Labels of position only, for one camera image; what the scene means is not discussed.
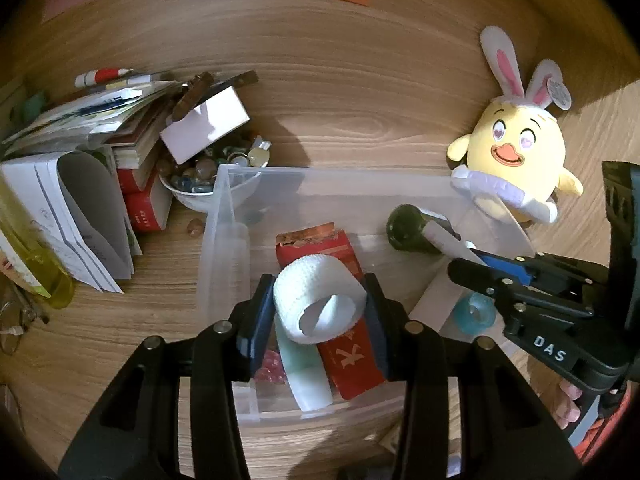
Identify yellow-green spray bottle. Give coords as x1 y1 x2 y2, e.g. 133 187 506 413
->
0 175 75 309

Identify brown hair clip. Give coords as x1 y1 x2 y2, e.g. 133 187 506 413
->
171 71 259 116

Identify red and white marker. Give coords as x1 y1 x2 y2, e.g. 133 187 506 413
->
75 66 135 88

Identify clear plastic bin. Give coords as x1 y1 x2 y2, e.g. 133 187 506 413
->
196 164 536 425

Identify stack of booklets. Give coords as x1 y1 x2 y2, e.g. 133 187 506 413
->
0 80 186 161

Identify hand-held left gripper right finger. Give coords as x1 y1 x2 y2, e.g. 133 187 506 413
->
364 272 583 480

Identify red foil packet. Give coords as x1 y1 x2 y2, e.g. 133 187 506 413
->
276 223 387 401

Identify dark green bottle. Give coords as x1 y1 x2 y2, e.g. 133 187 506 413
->
386 204 461 256

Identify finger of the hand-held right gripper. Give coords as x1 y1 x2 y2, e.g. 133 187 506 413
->
446 258 516 306
474 251 608 291

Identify translucent teal bottle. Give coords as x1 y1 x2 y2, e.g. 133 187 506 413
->
274 320 332 411

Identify small white box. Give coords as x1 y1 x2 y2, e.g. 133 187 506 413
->
160 86 251 165

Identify small teal container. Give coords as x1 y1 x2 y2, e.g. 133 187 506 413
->
12 91 47 123

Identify teal tape roll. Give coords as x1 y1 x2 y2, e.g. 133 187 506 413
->
459 294 497 334

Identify folded white papers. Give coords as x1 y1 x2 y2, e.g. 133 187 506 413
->
0 149 136 294

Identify pile of glass pebbles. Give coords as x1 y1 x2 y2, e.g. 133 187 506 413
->
157 132 256 193

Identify yellow chick plush toy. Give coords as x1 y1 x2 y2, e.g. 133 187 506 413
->
446 25 585 226

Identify person's right hand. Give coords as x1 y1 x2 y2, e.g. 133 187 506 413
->
552 380 584 431

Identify white bowl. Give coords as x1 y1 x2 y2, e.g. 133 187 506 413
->
159 157 263 212

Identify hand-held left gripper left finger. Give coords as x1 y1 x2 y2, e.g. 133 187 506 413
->
59 274 277 480

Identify white bandage roll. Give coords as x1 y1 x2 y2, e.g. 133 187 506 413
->
272 255 369 345

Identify eyeglasses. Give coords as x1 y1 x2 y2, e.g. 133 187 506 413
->
0 280 51 356

